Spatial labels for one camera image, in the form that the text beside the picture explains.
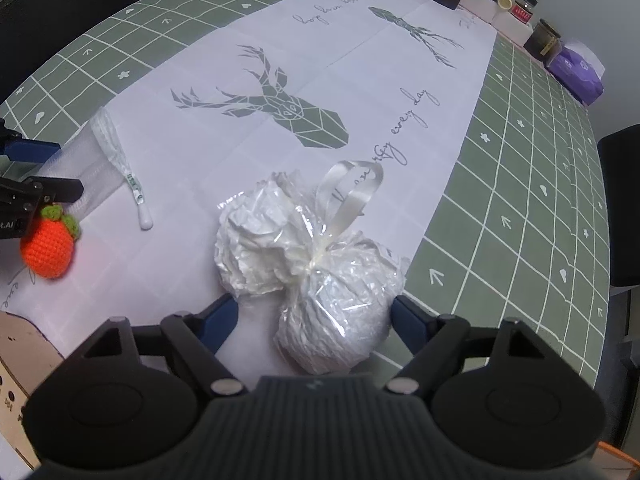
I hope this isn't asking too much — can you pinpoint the white deer print table runner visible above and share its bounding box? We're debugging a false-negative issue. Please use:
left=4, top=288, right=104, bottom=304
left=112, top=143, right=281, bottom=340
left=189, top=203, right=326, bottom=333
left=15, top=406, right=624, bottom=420
left=0, top=0, right=501, bottom=376

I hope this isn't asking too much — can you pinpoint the small jar with red label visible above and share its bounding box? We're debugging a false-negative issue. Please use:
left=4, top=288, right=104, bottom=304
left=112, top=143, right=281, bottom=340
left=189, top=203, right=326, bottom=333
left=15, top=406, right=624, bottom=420
left=511, top=0, right=537, bottom=26

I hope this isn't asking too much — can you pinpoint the dark glass jar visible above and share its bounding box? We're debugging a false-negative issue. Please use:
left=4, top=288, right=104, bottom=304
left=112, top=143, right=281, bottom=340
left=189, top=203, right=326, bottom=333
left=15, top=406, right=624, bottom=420
left=525, top=19, right=562, bottom=58

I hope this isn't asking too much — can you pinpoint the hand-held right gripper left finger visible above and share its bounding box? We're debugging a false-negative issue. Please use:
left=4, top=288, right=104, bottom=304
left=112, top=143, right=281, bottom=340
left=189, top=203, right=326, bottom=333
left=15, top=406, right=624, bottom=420
left=82, top=292, right=248, bottom=396

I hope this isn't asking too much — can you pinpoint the clear plastic bundle with ribbon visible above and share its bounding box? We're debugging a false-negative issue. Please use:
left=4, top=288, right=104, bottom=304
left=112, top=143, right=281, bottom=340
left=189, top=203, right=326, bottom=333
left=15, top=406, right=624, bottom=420
left=215, top=160, right=408, bottom=375

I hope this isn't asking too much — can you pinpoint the green checked tablecloth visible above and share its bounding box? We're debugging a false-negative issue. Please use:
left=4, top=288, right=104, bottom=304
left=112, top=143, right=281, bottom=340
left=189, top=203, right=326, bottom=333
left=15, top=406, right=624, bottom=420
left=0, top=0, right=613, bottom=396

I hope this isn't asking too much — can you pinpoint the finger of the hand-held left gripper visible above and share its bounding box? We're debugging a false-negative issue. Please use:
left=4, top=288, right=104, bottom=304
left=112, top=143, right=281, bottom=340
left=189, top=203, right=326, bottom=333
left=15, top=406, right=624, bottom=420
left=0, top=119, right=64, bottom=166
left=0, top=176, right=85, bottom=206

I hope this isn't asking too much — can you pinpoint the white mesh zipper bag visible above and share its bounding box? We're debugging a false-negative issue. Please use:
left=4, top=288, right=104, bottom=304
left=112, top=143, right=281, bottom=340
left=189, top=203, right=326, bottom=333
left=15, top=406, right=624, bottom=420
left=47, top=107, right=156, bottom=233

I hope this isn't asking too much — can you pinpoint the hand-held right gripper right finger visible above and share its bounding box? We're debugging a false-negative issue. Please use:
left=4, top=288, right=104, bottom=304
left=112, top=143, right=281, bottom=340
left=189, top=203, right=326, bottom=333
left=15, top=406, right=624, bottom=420
left=382, top=295, right=551, bottom=396

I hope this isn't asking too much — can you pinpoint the orange crochet fruit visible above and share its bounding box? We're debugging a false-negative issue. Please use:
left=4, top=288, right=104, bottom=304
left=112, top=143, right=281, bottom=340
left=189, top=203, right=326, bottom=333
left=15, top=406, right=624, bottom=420
left=20, top=203, right=82, bottom=280

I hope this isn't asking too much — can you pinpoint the white box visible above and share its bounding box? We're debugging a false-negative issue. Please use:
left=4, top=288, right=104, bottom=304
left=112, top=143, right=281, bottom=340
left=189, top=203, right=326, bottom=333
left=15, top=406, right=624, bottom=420
left=457, top=0, right=533, bottom=46

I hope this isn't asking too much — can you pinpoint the black chair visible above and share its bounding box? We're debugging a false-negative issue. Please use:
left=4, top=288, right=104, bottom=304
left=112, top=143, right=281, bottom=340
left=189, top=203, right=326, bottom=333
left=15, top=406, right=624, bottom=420
left=597, top=127, right=640, bottom=341

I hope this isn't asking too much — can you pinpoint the purple tissue pack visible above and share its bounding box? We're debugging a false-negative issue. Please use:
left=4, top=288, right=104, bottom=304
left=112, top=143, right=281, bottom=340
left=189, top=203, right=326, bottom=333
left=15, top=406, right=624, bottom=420
left=547, top=37, right=607, bottom=106

